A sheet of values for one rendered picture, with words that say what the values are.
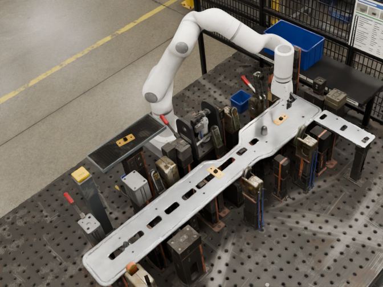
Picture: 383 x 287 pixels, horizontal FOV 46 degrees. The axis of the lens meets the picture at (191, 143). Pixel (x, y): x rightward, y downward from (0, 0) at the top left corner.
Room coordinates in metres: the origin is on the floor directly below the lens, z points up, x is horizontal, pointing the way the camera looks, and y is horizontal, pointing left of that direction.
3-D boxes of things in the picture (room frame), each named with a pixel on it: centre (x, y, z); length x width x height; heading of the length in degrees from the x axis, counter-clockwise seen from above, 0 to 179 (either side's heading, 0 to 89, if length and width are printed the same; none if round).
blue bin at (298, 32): (2.08, -0.66, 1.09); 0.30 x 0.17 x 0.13; 37
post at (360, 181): (1.39, -0.82, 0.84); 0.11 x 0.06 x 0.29; 36
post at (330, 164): (1.53, -0.71, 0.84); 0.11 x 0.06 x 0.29; 36
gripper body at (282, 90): (1.60, -0.47, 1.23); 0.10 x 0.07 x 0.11; 36
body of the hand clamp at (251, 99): (1.74, -0.37, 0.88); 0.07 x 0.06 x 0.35; 36
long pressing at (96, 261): (1.31, -0.08, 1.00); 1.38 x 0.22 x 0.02; 126
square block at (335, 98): (1.66, -0.77, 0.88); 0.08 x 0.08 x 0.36; 36
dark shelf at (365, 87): (2.02, -0.70, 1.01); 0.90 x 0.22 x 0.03; 36
